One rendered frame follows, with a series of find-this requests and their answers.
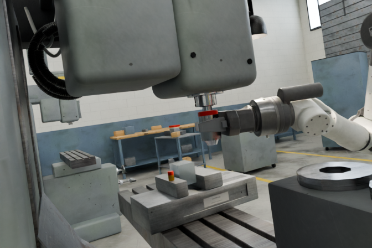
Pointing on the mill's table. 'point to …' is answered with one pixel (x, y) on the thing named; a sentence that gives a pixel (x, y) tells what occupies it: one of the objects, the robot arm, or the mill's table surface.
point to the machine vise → (189, 200)
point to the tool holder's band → (207, 113)
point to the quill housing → (210, 32)
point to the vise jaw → (207, 178)
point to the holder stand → (324, 206)
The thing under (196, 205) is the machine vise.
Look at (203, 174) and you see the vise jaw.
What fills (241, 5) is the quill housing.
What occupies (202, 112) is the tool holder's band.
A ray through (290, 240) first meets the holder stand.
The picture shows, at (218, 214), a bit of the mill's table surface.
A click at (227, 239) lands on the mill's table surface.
